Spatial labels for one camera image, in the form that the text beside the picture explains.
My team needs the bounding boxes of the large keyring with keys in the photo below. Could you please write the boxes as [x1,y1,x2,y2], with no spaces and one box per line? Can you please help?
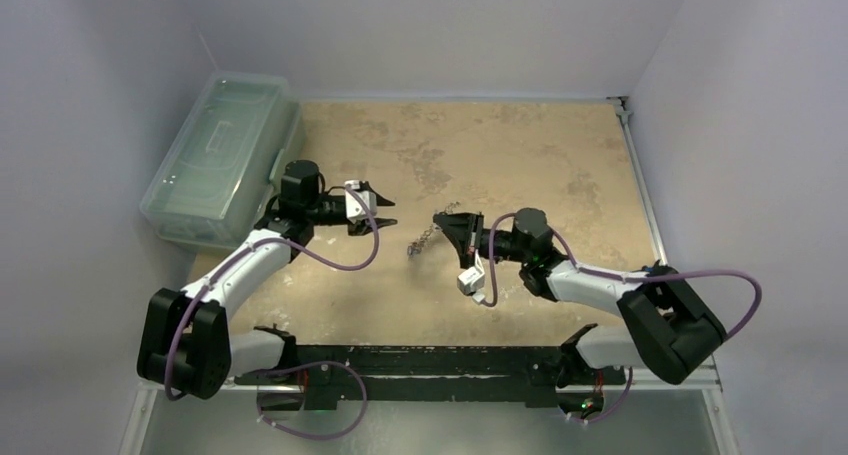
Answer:
[406,201,461,260]

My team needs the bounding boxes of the translucent green plastic storage box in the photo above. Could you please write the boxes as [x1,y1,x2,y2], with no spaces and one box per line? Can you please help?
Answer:
[140,71,302,249]

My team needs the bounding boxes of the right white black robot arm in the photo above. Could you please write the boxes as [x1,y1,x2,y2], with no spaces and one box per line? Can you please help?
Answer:
[433,208,729,385]

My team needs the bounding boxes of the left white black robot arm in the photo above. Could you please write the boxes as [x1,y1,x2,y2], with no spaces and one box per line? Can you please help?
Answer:
[137,160,395,401]

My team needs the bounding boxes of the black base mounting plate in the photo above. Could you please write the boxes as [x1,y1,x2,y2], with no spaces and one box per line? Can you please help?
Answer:
[235,345,627,410]

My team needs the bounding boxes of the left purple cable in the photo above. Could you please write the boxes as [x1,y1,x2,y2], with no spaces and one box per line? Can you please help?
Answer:
[162,186,382,441]

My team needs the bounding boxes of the purple cable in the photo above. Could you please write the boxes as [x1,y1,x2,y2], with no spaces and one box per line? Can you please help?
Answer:
[162,186,382,441]
[473,212,764,427]

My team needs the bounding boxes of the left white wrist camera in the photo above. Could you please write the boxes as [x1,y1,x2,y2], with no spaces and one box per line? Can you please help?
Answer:
[343,180,377,223]

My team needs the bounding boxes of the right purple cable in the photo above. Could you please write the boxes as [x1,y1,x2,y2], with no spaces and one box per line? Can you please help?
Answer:
[473,212,764,427]

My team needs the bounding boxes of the blue handled pliers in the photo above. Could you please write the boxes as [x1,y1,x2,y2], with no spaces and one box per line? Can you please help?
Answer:
[641,260,673,277]

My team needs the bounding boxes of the aluminium frame rail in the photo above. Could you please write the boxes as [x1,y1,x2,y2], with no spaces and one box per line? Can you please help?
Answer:
[117,97,740,455]

